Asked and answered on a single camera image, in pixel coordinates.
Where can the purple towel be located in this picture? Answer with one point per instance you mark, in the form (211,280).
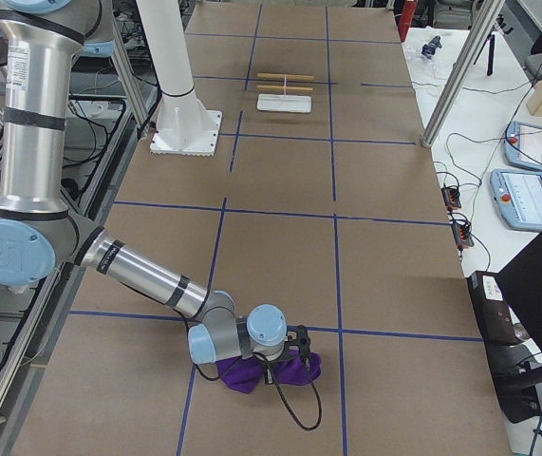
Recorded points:
(244,375)

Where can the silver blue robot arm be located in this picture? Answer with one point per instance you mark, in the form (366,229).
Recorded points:
(38,231)

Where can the white towel rack base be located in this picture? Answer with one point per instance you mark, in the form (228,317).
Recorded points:
(301,104)

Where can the wooden rack rod inner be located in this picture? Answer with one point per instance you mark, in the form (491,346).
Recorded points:
(290,88)

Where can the wooden rack rod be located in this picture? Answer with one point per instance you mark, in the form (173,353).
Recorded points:
(279,76)
(290,88)

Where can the wooden rack rod outer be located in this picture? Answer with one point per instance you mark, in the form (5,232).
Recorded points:
(279,76)

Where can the dark blue folded umbrella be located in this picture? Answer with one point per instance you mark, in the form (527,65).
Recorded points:
(429,50)

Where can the black computer box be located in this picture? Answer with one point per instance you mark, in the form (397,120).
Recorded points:
(492,312)

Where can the blue teach pendant near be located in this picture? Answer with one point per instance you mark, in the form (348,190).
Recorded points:
(518,198)

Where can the blue teach pendant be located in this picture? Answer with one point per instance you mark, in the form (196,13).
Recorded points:
(523,145)
(518,198)

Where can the blue teach pendant far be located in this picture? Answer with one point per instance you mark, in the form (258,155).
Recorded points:
(523,145)

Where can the white pedestal base plate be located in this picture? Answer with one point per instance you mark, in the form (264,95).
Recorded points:
(188,134)

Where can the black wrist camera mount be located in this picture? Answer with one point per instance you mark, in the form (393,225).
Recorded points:
(297,346)

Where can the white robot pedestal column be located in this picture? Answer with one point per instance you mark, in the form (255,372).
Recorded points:
(163,28)

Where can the aluminium frame post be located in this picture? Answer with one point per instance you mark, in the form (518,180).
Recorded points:
(471,48)

